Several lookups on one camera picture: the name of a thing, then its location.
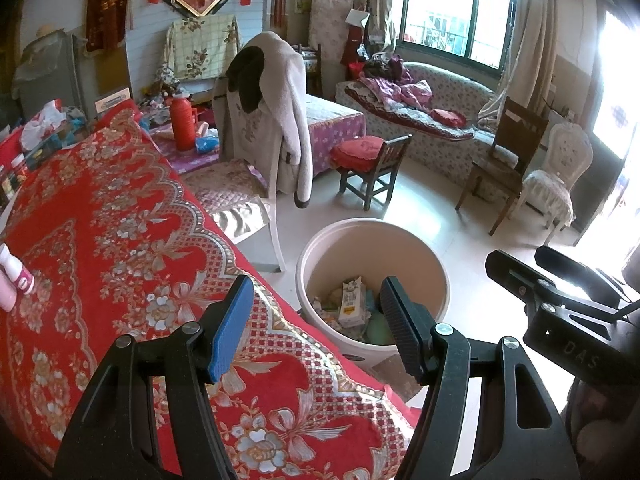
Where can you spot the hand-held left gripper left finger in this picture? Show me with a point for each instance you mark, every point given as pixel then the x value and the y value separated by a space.
pixel 232 325

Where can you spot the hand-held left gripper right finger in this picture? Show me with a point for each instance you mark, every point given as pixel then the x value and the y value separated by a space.
pixel 400 320

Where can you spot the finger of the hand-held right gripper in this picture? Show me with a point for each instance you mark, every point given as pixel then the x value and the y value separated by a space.
pixel 575 272
pixel 515 280

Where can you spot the green towel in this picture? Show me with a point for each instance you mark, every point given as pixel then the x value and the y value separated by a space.
pixel 380 330

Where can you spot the white medicine box colourful print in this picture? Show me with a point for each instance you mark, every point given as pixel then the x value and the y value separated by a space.
pixel 351 302

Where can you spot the beige plastic bucket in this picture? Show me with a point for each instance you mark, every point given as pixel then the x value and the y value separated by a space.
pixel 350 245

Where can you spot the person's right hand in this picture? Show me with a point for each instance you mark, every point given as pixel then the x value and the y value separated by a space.
pixel 595 435

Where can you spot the white upholstered chair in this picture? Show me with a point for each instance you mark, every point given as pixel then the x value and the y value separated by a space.
pixel 555 180

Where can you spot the dark wooden chair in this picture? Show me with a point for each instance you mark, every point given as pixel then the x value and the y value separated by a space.
pixel 505 160

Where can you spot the small dark wooden stool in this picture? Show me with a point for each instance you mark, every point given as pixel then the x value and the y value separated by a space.
pixel 372 185

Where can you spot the quilted pink seat cushion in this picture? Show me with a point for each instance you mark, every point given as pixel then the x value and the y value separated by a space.
pixel 225 180

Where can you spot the red floral tablecloth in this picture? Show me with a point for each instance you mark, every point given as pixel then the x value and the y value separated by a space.
pixel 125 210

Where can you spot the red stool cushion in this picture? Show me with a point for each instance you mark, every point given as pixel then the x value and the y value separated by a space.
pixel 357 152

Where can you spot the red sofa cushion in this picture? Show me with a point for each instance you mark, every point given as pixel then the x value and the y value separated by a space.
pixel 449 117

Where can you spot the blue packet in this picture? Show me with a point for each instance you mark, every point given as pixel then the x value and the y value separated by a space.
pixel 207 145

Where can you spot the floral blanket red border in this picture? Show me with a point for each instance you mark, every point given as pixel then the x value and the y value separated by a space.
pixel 415 120

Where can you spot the purple covered low table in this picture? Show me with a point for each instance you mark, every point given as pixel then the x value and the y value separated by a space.
pixel 335 130

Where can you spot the floral sofa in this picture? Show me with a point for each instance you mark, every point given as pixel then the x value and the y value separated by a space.
pixel 450 87

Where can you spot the red thermos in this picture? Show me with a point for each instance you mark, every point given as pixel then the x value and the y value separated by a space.
pixel 182 120

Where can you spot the beige fleece coat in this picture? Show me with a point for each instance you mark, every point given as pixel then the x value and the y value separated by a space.
pixel 285 110

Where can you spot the white pill bottle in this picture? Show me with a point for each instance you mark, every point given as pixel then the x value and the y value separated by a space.
pixel 17 270

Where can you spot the pink clothes pile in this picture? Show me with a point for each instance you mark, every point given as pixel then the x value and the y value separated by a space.
pixel 395 92

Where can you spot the pink bottle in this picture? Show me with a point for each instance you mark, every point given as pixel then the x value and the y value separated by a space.
pixel 6 297

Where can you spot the beige curtain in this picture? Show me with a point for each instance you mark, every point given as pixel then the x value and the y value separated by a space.
pixel 535 45

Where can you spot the black garment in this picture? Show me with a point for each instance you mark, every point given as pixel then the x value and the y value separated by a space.
pixel 251 80

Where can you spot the dark clothes pile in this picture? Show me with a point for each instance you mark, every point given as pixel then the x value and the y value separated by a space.
pixel 382 66

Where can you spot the white printed box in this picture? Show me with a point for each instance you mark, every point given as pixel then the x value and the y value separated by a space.
pixel 112 101

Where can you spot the white lid jar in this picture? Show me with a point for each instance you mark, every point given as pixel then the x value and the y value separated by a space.
pixel 17 167

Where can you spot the white plastic bag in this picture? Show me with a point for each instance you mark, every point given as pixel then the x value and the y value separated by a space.
pixel 42 122

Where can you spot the window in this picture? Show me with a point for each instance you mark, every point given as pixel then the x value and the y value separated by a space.
pixel 450 10

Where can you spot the floral checked cover cloth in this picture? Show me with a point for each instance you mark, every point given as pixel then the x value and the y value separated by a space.
pixel 200 45

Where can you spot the red plastic basin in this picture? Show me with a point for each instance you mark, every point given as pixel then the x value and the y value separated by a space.
pixel 10 150

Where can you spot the floral upright mattress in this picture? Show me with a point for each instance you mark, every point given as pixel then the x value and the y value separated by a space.
pixel 330 25

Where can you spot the grey fridge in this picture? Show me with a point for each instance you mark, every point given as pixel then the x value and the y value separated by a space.
pixel 50 75

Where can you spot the red wall hanging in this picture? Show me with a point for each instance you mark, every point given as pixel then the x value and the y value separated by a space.
pixel 105 15

